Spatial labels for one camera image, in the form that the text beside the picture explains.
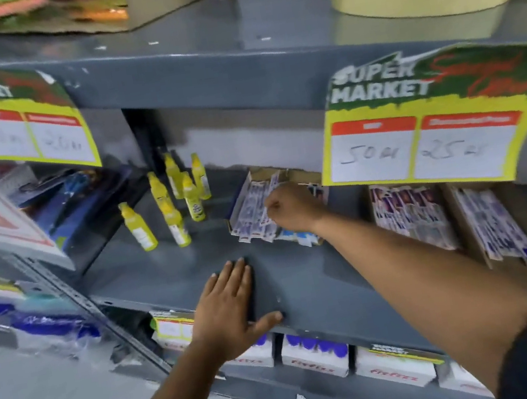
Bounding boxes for group of yellow glue bottles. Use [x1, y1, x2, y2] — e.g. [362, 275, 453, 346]
[111, 147, 220, 257]

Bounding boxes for row of white purple packets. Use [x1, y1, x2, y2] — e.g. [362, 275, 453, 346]
[452, 175, 527, 280]
[369, 173, 462, 262]
[222, 163, 337, 260]

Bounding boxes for blue packaged stationery pile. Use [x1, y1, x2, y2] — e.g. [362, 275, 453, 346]
[0, 144, 153, 261]

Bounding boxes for grey metal shelf unit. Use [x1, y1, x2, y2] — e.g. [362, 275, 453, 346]
[0, 0, 527, 399]

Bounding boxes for person's right forearm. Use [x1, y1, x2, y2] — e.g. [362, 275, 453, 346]
[310, 179, 527, 399]

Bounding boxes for large yellow green price sign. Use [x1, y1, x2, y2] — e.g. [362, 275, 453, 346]
[303, 32, 527, 211]
[0, 41, 103, 183]

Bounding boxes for person's right hand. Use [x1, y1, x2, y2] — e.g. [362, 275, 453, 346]
[262, 177, 332, 240]

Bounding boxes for person's left hand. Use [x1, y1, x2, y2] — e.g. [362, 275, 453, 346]
[180, 253, 289, 369]

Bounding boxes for clear plastic wrapped blue items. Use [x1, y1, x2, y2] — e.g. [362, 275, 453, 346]
[0, 256, 105, 361]

